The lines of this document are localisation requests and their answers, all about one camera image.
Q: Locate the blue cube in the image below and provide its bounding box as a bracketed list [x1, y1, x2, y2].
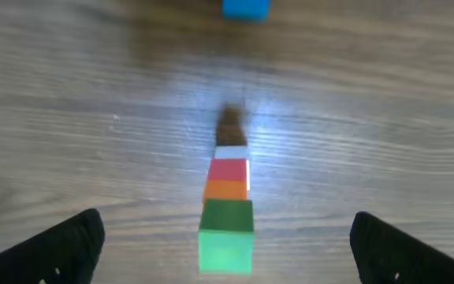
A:
[221, 0, 272, 23]

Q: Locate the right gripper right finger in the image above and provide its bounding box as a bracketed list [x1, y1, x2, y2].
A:
[349, 211, 454, 284]

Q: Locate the orange cube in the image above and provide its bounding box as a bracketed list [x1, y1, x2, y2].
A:
[202, 179, 250, 203]

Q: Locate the white cube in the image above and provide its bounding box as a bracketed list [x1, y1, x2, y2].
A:
[214, 145, 250, 161]

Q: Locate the red cube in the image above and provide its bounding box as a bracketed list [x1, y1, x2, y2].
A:
[207, 158, 251, 182]

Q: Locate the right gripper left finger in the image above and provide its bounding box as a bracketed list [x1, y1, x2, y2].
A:
[0, 208, 106, 284]

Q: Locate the green cube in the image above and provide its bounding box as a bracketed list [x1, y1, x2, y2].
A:
[198, 199, 255, 276]

